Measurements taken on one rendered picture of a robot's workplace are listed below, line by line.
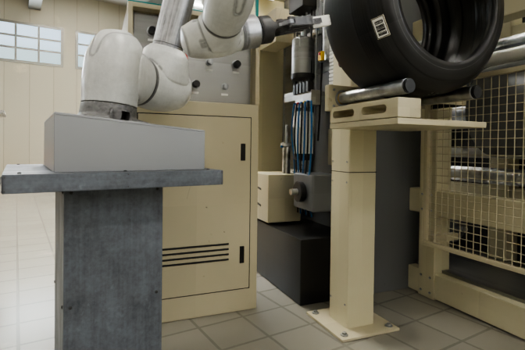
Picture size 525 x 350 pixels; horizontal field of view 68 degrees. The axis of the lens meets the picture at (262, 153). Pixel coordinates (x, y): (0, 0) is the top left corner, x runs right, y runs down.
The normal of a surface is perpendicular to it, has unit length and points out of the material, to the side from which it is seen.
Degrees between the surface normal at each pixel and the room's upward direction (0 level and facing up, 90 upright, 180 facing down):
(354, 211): 90
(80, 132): 90
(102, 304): 90
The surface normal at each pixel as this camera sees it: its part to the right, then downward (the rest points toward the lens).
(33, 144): 0.54, 0.02
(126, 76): 0.71, 0.04
